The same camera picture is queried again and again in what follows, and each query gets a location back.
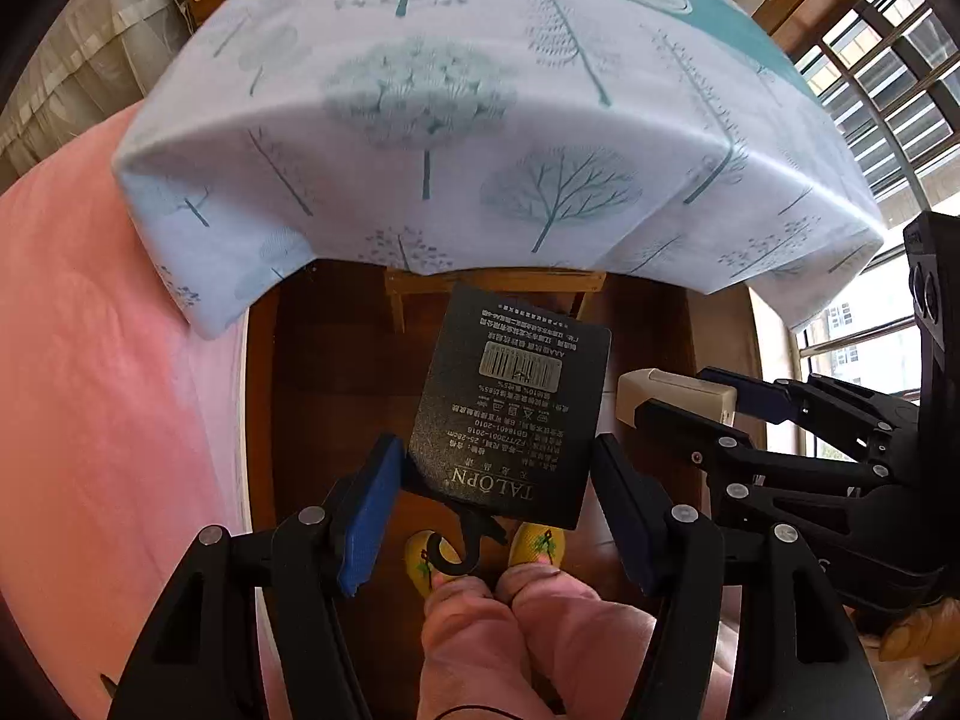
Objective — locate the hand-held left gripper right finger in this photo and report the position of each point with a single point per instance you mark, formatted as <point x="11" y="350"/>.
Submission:
<point x="622" y="510"/>

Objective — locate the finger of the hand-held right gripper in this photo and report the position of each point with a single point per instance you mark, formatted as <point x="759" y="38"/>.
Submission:
<point x="675" y="416"/>
<point x="750" y="394"/>

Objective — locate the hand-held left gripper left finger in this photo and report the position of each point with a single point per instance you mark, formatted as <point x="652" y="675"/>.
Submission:
<point x="367" y="510"/>

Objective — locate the beige small box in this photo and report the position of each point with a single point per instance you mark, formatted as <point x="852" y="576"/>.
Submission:
<point x="660" y="386"/>

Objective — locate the person's right hand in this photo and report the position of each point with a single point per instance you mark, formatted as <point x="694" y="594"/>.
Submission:
<point x="919" y="634"/>

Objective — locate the yellow patterned slipper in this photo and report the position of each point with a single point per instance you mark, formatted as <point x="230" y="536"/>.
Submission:
<point x="431" y="562"/>
<point x="536" y="546"/>

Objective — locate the person's left leg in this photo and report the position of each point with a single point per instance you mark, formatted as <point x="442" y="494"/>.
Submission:
<point x="465" y="652"/>

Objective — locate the wooden stool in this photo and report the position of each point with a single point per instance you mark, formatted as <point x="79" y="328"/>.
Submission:
<point x="405" y="292"/>

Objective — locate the metal window grille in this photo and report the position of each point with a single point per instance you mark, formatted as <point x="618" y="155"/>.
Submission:
<point x="885" y="90"/>

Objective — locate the tree print tablecloth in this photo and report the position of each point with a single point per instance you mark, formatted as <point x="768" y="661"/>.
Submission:
<point x="450" y="165"/>

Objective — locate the white lace covered cabinet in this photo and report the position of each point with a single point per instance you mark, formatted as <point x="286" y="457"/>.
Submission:
<point x="75" y="90"/>

